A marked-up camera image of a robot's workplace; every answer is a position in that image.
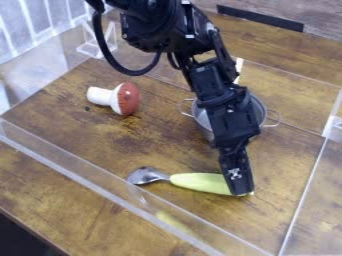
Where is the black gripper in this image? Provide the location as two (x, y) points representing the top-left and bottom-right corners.
(196, 84), (261, 196)

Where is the green handled metal spoon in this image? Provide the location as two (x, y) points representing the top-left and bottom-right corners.
(127, 166), (233, 196)

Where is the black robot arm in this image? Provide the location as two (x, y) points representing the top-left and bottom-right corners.
(85, 0), (261, 196)

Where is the small steel pot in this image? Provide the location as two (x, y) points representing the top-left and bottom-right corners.
(178, 94), (281, 142)

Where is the toy mushroom brown cap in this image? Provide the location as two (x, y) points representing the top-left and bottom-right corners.
(87, 82), (141, 116)

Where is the clear acrylic front barrier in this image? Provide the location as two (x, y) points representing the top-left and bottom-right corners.
(0, 118), (273, 256)

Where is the black strip on table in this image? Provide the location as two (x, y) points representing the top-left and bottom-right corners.
(217, 4), (305, 32)

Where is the clear acrylic triangle stand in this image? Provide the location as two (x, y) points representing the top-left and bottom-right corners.
(77, 22), (118, 59)

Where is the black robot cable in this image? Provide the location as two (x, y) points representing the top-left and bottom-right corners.
(85, 0), (165, 77)

